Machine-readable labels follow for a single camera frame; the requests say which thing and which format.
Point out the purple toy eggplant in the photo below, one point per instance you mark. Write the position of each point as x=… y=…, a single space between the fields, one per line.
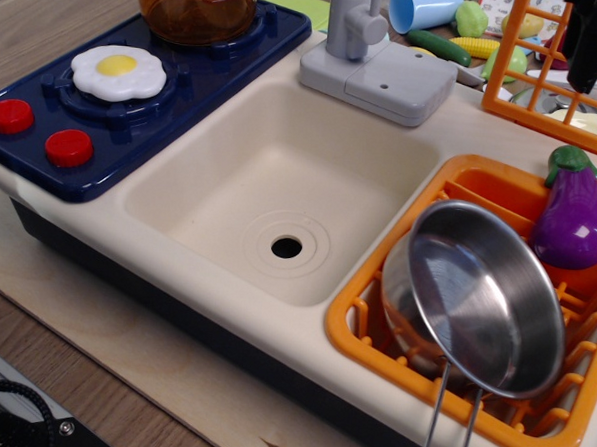
x=565 y=234

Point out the yellow toy lemon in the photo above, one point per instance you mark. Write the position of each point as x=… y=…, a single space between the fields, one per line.
x=530 y=26

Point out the yellow toy corn cob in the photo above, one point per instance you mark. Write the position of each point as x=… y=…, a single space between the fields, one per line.
x=480 y=48

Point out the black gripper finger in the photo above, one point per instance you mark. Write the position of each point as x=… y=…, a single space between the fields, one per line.
x=580 y=45

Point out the grey toy faucet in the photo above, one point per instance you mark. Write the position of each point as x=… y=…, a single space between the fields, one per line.
x=358 y=65

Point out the right red stove knob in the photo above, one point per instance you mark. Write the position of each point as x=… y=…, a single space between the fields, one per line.
x=69 y=148

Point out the red stove knob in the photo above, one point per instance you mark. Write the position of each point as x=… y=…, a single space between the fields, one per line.
x=69 y=148
x=16 y=116

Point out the orange plastic grid rack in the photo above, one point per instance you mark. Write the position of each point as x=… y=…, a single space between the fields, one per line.
x=542 y=99

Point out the white toy fried egg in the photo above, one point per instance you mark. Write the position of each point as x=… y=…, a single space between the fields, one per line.
x=117 y=73

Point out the stainless steel pan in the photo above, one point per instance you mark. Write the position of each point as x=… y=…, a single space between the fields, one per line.
x=463 y=292

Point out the light blue plastic cup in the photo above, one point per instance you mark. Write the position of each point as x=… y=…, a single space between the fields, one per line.
x=407 y=15

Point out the green toy cucumber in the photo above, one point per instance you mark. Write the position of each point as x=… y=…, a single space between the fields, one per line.
x=439 y=46

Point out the left red stove knob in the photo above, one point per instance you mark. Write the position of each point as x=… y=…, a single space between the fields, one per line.
x=16 y=116

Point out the navy blue toy stove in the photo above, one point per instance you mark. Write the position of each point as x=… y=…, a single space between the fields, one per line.
x=125 y=135

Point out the green toy apple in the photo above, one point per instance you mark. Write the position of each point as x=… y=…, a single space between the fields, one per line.
x=517 y=63

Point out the cream toy kitchen sink unit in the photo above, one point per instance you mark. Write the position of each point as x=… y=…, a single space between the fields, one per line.
x=229 y=278

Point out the light green toy pepper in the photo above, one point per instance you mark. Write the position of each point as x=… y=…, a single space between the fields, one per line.
x=471 y=20

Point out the orange transparent toy pot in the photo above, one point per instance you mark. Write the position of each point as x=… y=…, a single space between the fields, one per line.
x=198 y=22

